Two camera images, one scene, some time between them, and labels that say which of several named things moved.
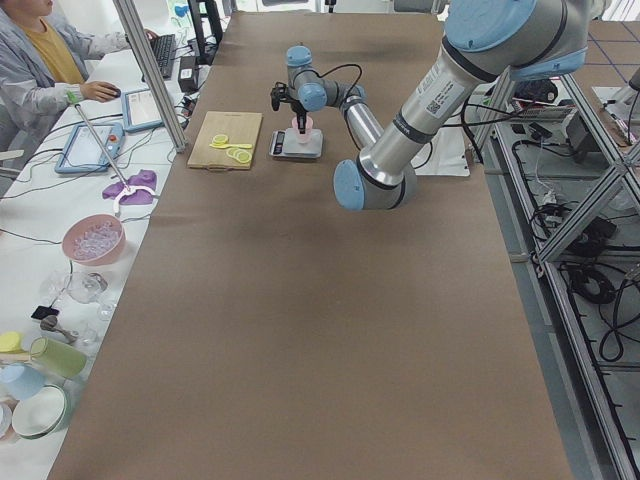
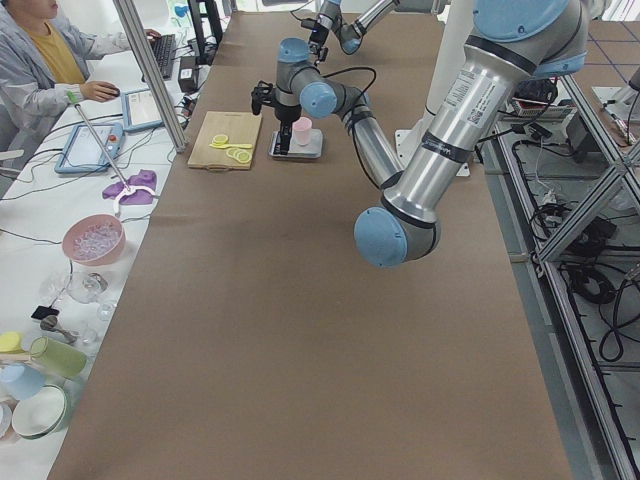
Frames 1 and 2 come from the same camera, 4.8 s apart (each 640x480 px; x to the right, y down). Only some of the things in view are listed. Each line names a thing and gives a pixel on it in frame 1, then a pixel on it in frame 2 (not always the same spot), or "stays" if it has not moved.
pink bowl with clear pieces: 95,240 stays
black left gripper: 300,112 to 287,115
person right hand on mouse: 100,91 stays
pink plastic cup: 303,138 stays
